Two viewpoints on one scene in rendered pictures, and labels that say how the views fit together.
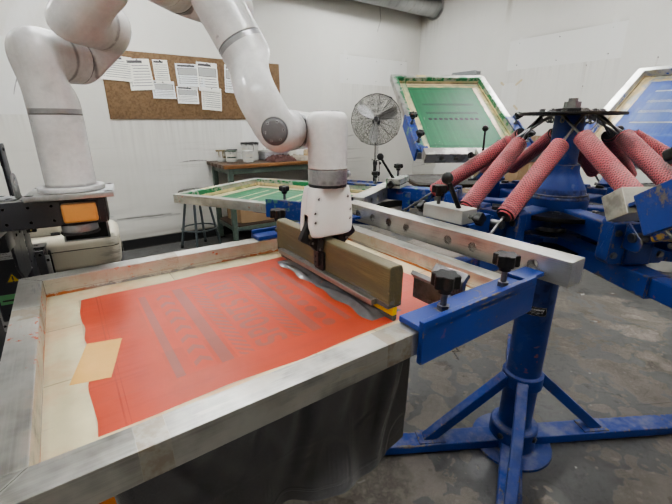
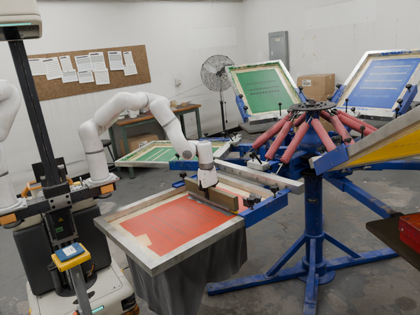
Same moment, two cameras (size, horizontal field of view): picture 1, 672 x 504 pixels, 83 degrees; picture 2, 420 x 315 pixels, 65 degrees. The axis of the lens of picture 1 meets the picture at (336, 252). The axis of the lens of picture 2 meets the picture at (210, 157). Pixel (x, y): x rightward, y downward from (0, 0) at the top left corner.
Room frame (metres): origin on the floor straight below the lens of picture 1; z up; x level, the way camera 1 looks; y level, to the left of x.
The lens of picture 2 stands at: (-0.83, 0.06, 1.72)
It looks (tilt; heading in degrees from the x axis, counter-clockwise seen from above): 18 degrees down; 358
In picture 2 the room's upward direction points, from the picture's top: 7 degrees counter-clockwise
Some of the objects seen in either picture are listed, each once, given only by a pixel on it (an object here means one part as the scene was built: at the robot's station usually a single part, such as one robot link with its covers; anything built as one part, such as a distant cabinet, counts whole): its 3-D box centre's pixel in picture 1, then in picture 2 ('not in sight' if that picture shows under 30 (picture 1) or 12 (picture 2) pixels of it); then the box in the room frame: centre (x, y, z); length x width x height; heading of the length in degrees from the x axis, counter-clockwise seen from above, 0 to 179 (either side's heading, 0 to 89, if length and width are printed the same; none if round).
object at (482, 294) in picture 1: (472, 310); (264, 208); (0.58, -0.23, 0.97); 0.30 x 0.05 x 0.07; 125
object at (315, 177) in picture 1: (330, 175); (207, 163); (0.75, 0.01, 1.18); 0.09 x 0.07 x 0.03; 125
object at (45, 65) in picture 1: (51, 73); (92, 135); (0.85, 0.58, 1.37); 0.13 x 0.10 x 0.16; 170
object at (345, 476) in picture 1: (304, 474); (213, 272); (0.47, 0.05, 0.74); 0.46 x 0.04 x 0.42; 125
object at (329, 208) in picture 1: (327, 207); (207, 175); (0.75, 0.02, 1.12); 0.10 x 0.07 x 0.11; 125
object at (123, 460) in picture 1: (271, 290); (190, 210); (0.67, 0.12, 0.97); 0.79 x 0.58 x 0.04; 125
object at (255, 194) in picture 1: (316, 177); (192, 142); (1.66, 0.08, 1.05); 1.08 x 0.61 x 0.23; 65
